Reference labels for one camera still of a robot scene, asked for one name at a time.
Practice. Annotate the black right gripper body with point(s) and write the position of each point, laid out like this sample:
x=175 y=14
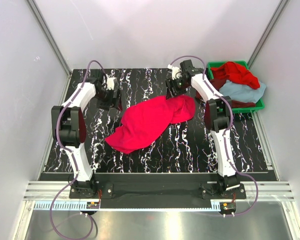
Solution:
x=176 y=87

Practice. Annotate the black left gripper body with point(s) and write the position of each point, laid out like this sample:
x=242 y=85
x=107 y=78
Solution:
x=109 y=99

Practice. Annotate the pink t shirt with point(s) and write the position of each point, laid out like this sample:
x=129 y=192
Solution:
x=143 y=123

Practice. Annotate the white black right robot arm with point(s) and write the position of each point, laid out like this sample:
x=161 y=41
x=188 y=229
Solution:
x=218 y=119

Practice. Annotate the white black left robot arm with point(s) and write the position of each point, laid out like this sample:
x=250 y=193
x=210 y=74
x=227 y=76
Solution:
x=69 y=128

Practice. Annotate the maroon t shirt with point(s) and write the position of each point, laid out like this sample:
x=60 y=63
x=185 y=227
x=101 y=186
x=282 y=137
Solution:
x=217 y=84

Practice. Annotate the red t shirt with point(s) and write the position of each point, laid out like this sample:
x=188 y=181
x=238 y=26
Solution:
x=236 y=73

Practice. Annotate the light blue t shirt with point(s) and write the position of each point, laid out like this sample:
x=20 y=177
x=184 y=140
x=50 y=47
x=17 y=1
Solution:
x=242 y=93

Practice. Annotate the green plastic bin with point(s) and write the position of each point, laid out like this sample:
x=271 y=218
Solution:
x=260 y=105

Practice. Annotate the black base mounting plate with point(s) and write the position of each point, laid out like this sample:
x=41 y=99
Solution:
x=157 y=177

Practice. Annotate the left orange connector board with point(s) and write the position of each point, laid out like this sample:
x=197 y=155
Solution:
x=93 y=205

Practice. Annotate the orange connector board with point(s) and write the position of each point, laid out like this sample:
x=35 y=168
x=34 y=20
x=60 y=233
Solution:
x=93 y=205
x=229 y=206

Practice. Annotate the right orange connector board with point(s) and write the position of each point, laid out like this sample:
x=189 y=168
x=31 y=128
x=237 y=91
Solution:
x=229 y=206

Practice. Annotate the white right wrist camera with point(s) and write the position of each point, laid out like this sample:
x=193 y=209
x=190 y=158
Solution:
x=176 y=72

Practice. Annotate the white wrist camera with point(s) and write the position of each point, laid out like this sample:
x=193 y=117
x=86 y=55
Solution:
x=112 y=84
x=176 y=72

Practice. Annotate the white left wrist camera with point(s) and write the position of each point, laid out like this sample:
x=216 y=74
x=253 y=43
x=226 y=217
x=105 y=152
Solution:
x=112 y=84

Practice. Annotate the left aluminium corner post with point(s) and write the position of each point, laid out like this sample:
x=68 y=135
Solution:
x=48 y=35

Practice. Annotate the aluminium corner post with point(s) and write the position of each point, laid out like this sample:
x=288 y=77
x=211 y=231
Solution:
x=282 y=5
x=48 y=35

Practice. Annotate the aluminium front frame rail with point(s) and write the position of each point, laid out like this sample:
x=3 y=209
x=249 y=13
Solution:
x=267 y=190

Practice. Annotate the right aluminium corner post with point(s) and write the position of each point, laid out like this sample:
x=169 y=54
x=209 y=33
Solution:
x=282 y=5

